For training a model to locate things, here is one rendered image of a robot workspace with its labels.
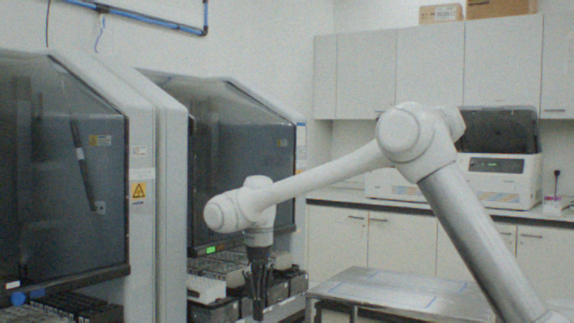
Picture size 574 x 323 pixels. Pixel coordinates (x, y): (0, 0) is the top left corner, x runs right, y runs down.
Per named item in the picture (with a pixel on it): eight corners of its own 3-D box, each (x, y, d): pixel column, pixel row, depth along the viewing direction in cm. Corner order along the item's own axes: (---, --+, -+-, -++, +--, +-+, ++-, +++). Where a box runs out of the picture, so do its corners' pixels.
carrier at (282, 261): (288, 266, 220) (288, 251, 219) (292, 267, 219) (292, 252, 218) (271, 271, 210) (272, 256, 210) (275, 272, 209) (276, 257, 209)
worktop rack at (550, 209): (559, 216, 320) (560, 206, 319) (541, 214, 326) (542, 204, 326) (570, 211, 343) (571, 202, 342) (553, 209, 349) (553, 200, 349)
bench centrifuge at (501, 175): (441, 205, 363) (444, 103, 359) (465, 197, 416) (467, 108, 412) (529, 213, 333) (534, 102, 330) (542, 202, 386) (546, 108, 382)
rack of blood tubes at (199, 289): (142, 291, 185) (142, 274, 185) (163, 285, 194) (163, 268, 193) (206, 308, 169) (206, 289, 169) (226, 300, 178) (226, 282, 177)
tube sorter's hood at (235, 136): (91, 239, 196) (90, 66, 192) (202, 220, 247) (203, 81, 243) (195, 259, 168) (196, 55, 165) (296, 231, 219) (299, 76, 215)
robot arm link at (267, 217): (253, 222, 171) (229, 228, 159) (253, 173, 170) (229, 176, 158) (282, 225, 166) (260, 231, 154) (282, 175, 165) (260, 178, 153)
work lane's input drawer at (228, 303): (75, 294, 203) (75, 271, 203) (105, 286, 215) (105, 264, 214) (222, 336, 164) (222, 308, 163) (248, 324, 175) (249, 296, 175)
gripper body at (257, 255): (258, 241, 170) (258, 269, 170) (240, 245, 163) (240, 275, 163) (276, 243, 165) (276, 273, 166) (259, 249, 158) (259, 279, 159)
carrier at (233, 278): (242, 282, 194) (242, 266, 194) (246, 283, 193) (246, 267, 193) (221, 289, 184) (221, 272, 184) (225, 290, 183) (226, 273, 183)
